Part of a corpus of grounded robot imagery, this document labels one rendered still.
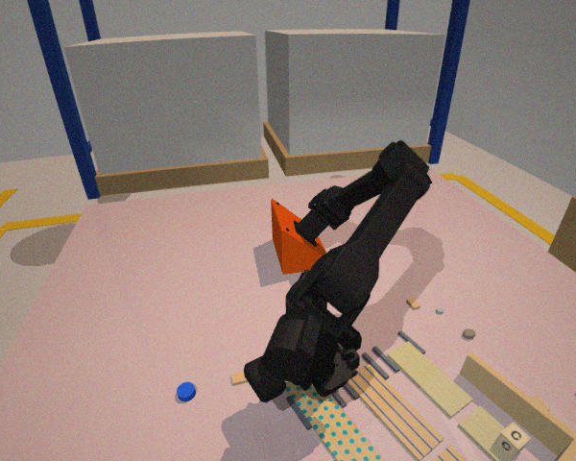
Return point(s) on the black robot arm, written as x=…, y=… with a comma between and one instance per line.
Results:
x=346, y=275

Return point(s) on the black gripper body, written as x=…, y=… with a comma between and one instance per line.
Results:
x=267, y=387

